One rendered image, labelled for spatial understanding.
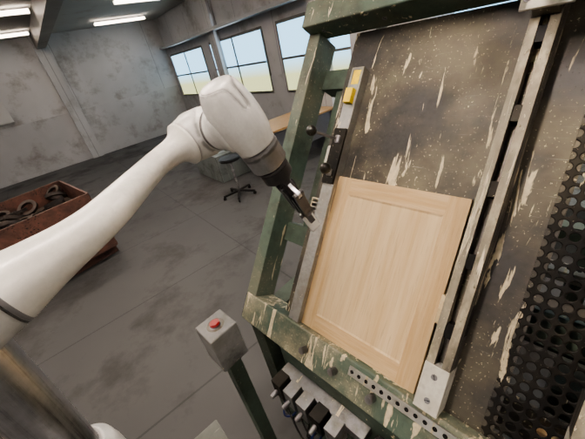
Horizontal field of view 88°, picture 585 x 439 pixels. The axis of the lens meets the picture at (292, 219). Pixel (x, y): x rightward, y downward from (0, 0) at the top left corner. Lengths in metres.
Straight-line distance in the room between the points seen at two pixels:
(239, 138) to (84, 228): 0.31
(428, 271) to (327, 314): 0.39
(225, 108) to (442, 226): 0.65
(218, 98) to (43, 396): 0.65
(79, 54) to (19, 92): 1.76
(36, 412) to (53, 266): 0.37
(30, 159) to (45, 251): 10.22
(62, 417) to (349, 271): 0.81
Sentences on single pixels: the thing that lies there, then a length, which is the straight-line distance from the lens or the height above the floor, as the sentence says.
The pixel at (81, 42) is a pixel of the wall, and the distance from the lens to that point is 10.83.
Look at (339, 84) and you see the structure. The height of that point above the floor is 1.62.
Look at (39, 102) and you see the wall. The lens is 10.63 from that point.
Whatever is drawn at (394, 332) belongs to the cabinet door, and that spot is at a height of 1.00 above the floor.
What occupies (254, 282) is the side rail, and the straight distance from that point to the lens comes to 1.33.
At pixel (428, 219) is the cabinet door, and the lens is 0.96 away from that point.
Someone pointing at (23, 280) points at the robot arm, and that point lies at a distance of 0.51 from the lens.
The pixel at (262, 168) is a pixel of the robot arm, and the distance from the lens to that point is 0.67.
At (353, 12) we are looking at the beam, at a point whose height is 1.84.
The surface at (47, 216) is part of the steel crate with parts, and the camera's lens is 3.92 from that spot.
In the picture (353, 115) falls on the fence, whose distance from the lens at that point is 1.14.
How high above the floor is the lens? 1.80
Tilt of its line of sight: 30 degrees down
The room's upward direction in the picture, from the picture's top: 13 degrees counter-clockwise
